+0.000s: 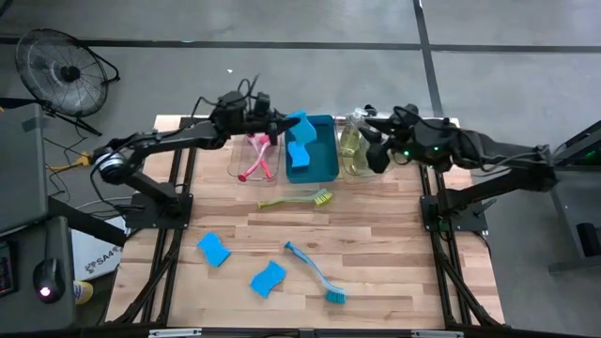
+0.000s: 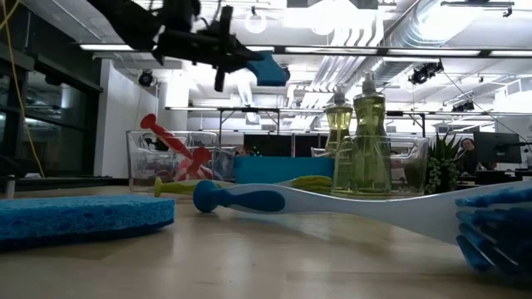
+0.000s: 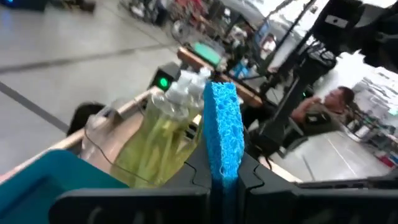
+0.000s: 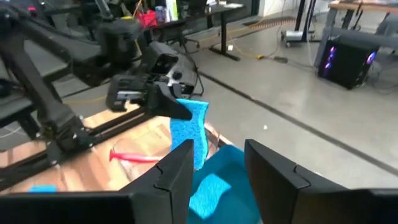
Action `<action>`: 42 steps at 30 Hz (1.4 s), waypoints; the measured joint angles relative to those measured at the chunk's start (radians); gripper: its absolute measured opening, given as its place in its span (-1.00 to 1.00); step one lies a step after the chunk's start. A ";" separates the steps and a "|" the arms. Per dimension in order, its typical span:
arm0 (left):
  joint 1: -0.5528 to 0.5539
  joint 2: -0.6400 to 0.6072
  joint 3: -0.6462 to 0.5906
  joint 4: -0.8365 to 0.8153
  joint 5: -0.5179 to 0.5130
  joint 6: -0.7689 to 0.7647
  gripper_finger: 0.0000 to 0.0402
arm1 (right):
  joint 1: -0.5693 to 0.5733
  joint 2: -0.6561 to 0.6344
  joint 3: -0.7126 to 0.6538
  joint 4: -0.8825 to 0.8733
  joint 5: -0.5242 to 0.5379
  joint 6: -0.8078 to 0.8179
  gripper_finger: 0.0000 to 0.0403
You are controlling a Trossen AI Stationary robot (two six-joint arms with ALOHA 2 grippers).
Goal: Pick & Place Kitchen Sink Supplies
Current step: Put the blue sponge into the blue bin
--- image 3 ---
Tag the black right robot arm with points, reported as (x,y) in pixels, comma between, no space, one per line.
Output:
(357,34)

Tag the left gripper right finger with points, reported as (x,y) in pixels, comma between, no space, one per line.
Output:
(258,199)

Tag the wooden table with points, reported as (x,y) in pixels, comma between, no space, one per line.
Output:
(248,96)

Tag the teal plastic bin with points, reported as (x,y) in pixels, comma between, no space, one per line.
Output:
(37,186)

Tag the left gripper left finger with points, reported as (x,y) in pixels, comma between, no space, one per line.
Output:
(199,186)

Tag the person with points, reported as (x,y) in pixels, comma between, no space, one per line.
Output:
(317,115)

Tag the teal mat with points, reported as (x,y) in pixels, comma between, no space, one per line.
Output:
(206,53)

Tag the blue sponge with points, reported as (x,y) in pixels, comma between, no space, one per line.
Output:
(222,130)

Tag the green dish soap bottle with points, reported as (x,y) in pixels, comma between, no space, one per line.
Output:
(186,90)
(143,155)

